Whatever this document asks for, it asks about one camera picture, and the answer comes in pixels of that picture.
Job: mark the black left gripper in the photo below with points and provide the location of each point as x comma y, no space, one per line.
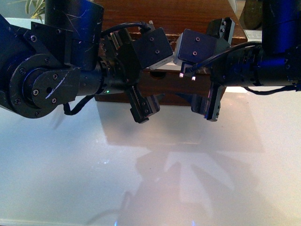
121,70

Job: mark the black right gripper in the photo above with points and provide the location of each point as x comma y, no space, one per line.
220,32

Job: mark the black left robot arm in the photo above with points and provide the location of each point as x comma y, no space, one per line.
69,59

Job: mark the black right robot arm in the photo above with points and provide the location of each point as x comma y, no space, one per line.
273,62

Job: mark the brown wooden drawer cabinet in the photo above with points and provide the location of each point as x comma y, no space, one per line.
174,16

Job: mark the spider plant in white pot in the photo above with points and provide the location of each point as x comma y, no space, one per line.
35,8

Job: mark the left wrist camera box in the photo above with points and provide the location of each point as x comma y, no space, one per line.
153,49

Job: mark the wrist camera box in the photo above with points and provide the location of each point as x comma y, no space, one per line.
193,47
153,49

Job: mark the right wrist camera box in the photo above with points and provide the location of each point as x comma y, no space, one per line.
193,47

